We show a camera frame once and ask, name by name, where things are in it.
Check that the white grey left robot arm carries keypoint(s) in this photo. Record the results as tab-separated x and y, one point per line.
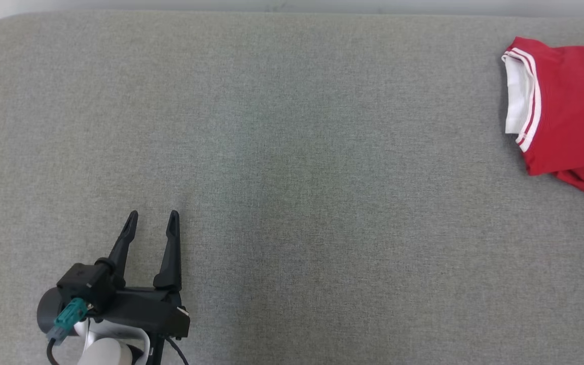
104	355

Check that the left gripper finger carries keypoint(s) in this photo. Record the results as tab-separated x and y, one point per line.
172	253
124	243

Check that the teal left camera connector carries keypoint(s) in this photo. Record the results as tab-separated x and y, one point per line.
71	313

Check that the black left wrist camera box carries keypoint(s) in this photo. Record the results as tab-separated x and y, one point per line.
86	284

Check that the red basketball jersey white trim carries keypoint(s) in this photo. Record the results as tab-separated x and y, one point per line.
576	101

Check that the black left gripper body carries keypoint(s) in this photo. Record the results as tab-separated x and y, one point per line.
145	312

